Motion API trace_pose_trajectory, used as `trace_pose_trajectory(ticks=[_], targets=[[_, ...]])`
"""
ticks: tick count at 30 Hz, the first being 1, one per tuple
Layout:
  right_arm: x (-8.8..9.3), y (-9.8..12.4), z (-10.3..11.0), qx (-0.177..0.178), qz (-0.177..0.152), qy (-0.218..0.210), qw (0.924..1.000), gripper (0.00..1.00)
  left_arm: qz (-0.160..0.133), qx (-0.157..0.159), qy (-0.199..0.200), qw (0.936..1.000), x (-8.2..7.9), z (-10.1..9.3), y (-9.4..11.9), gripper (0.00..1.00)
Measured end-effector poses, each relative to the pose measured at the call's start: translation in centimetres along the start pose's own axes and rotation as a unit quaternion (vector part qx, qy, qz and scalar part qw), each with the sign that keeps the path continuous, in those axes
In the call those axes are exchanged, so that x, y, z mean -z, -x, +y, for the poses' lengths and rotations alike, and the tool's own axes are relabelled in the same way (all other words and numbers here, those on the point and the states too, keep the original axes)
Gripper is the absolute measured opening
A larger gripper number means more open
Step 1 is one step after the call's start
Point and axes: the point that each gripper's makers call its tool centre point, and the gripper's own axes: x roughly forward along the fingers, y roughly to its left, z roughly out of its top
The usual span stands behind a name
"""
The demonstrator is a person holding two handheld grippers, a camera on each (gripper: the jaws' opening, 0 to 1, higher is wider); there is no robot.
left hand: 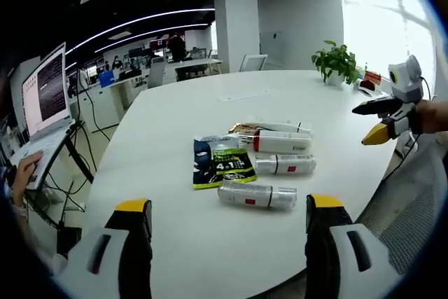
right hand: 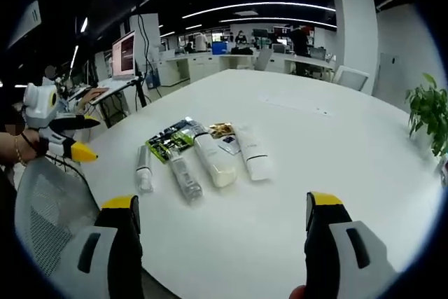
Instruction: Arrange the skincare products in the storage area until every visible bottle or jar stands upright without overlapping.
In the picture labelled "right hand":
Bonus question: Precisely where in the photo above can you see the gold bracelet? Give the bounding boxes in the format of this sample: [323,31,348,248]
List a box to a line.
[13,135,27,166]

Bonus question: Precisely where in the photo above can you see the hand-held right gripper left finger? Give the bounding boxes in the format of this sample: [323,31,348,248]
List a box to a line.
[57,194,144,299]

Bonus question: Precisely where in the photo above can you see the gold skincare sachet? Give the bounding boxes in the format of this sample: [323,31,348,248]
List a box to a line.
[209,122,235,139]

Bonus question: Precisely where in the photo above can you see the potted green plant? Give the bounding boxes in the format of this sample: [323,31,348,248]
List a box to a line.
[405,72,448,158]

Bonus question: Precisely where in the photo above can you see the white office counter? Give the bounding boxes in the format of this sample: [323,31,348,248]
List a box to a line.
[157,52,336,87]

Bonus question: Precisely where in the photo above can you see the person's left hand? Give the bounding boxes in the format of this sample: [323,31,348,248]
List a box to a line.
[13,129,50,162]

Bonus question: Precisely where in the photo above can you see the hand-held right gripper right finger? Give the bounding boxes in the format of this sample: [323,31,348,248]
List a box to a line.
[303,191,398,299]

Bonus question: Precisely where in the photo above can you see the white skincare tube black stripe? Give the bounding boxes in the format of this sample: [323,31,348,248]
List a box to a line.
[234,124,274,181]

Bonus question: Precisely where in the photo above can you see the green black skincare sachet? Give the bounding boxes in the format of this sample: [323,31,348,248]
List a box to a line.
[145,116,206,164]

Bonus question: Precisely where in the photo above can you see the white cream skincare tube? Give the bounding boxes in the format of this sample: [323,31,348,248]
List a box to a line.
[192,132,237,188]

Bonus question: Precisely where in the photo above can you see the small silver skincare tube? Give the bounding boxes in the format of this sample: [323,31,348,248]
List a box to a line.
[134,144,155,194]

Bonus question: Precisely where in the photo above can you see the open laptop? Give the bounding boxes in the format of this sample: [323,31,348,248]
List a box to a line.
[88,29,145,106]

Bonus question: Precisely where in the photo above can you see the grey mesh office chair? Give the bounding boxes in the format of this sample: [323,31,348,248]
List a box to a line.
[14,156,102,279]

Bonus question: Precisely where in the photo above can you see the small white blue sachet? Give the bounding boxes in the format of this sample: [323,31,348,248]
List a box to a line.
[218,134,242,155]

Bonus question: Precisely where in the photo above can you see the black tripod stand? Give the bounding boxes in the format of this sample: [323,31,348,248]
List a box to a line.
[132,71,148,108]

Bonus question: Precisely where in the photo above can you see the white office chair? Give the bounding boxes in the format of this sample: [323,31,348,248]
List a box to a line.
[331,64,370,95]
[252,48,274,71]

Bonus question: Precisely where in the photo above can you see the person's right hand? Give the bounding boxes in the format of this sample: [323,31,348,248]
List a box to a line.
[288,284,309,299]

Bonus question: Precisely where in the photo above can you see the black cable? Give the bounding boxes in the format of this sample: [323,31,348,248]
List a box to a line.
[135,13,162,99]

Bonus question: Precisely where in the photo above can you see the blue storage bin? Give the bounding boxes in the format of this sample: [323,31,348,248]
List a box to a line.
[211,41,232,55]

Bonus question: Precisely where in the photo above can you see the clear skincare bottle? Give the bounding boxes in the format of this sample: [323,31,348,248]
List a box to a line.
[168,151,204,206]

